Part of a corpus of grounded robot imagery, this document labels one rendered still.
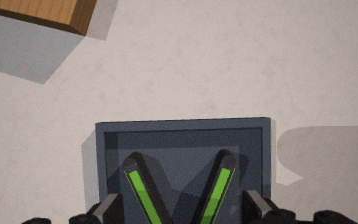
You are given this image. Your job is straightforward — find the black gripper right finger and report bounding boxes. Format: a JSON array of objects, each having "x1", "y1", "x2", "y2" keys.
[{"x1": 242, "y1": 190, "x2": 358, "y2": 224}]

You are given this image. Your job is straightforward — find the dark grey shallow tray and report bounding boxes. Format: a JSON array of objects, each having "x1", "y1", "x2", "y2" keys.
[{"x1": 95, "y1": 117, "x2": 271, "y2": 224}]

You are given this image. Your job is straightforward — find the light wooden board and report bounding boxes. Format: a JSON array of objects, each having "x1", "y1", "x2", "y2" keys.
[{"x1": 0, "y1": 0, "x2": 97, "y2": 36}]

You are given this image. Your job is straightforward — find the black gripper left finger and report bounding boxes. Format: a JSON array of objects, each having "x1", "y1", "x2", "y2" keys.
[{"x1": 21, "y1": 194, "x2": 125, "y2": 224}]

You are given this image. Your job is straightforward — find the black spring clamp with green grips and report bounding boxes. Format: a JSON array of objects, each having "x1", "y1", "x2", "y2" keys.
[{"x1": 123, "y1": 149, "x2": 236, "y2": 224}]

